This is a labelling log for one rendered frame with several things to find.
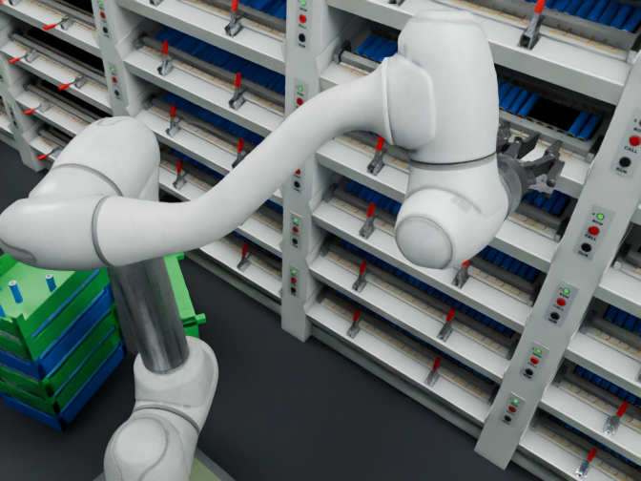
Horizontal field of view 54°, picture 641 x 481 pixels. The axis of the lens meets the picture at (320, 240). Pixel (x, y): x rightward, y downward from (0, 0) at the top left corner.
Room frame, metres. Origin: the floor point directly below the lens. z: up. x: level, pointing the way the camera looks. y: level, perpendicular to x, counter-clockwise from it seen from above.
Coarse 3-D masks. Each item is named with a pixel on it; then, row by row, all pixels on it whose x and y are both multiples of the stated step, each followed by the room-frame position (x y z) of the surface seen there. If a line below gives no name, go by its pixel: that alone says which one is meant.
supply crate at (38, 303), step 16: (0, 272) 1.11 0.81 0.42; (16, 272) 1.12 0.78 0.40; (32, 272) 1.13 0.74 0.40; (48, 272) 1.13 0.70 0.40; (64, 272) 1.13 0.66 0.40; (80, 272) 1.11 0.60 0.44; (32, 288) 1.07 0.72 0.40; (48, 288) 1.07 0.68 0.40; (64, 288) 1.05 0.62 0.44; (16, 304) 1.01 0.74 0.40; (32, 304) 1.02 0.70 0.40; (48, 304) 0.99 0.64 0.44; (0, 320) 0.93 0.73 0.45; (16, 320) 0.91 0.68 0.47; (32, 320) 0.94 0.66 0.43; (16, 336) 0.92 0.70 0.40
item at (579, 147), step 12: (348, 60) 1.30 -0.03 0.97; (360, 60) 1.28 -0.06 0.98; (372, 72) 1.26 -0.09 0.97; (504, 120) 1.09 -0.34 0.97; (516, 120) 1.08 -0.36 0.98; (528, 120) 1.08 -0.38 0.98; (528, 132) 1.06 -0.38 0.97; (540, 132) 1.05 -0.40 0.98; (552, 132) 1.04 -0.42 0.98; (564, 144) 1.02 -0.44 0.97; (576, 144) 1.01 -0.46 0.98; (588, 144) 1.01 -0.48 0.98; (564, 156) 1.00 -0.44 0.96
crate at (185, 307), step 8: (168, 256) 1.43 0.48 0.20; (176, 256) 1.43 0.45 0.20; (168, 264) 1.39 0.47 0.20; (176, 264) 1.39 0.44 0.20; (168, 272) 1.36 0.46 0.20; (176, 272) 1.36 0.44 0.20; (176, 280) 1.33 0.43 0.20; (176, 288) 1.29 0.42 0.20; (184, 288) 1.29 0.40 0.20; (176, 296) 1.26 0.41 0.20; (184, 296) 1.26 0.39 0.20; (184, 304) 1.23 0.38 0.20; (192, 304) 1.23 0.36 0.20; (184, 312) 1.20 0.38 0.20; (192, 312) 1.20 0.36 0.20; (184, 320) 1.17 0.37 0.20; (192, 320) 1.17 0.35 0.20; (200, 320) 1.18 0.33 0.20; (184, 328) 1.16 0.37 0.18; (192, 328) 1.17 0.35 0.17; (192, 336) 1.17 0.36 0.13
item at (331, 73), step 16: (352, 32) 1.38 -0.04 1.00; (368, 32) 1.40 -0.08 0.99; (336, 48) 1.33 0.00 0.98; (352, 48) 1.36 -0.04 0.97; (320, 64) 1.28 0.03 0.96; (336, 64) 1.31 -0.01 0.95; (320, 80) 1.28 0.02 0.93; (336, 80) 1.26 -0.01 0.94; (544, 96) 1.16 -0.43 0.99; (608, 128) 1.07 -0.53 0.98; (592, 144) 1.03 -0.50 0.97; (576, 160) 1.00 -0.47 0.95; (592, 160) 0.98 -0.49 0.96; (544, 176) 0.99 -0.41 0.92; (560, 176) 0.97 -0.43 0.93; (576, 176) 0.96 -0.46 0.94; (576, 192) 0.95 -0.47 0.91
